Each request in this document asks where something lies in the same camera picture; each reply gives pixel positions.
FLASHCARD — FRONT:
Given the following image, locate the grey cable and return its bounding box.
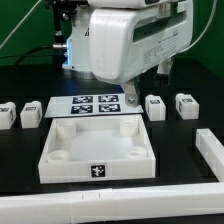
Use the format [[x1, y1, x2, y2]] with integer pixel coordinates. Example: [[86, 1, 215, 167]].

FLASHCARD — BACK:
[[0, 0, 44, 50]]

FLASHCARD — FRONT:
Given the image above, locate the white sheet with fiducial tags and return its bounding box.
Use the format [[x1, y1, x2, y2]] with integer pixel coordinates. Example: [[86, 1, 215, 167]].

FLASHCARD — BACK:
[[45, 93, 143, 118]]

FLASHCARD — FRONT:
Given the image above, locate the white square table top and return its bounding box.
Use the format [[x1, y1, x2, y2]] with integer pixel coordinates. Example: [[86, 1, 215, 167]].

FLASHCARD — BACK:
[[38, 114, 156, 183]]

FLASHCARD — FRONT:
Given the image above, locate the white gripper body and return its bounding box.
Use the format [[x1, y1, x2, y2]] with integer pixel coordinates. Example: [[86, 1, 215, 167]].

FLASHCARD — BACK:
[[89, 0, 193, 84]]

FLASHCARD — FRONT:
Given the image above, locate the black cable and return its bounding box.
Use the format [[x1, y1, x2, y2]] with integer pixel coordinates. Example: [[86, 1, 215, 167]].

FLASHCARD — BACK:
[[0, 46, 56, 66]]

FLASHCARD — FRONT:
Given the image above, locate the white obstacle front wall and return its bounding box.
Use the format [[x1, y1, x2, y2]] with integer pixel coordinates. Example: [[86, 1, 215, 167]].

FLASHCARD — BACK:
[[0, 183, 224, 224]]

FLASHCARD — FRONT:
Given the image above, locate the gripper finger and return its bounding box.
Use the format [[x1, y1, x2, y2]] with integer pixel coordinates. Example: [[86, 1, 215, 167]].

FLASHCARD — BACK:
[[121, 78, 140, 107], [157, 57, 173, 75]]

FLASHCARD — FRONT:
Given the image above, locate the white obstacle wall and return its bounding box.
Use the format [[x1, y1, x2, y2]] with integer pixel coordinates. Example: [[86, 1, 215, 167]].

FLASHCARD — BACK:
[[195, 129, 224, 183], [0, 183, 224, 224]]

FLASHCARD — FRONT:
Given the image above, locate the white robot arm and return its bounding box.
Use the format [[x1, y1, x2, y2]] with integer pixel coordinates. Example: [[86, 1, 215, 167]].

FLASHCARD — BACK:
[[63, 0, 193, 107]]

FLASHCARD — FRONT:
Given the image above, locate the white obstacle right wall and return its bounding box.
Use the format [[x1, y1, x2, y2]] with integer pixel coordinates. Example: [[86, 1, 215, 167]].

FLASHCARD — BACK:
[[195, 129, 224, 183]]

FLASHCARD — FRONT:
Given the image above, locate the black camera stand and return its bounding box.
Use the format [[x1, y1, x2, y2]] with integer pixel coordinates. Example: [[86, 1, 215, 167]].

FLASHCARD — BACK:
[[44, 0, 88, 68]]

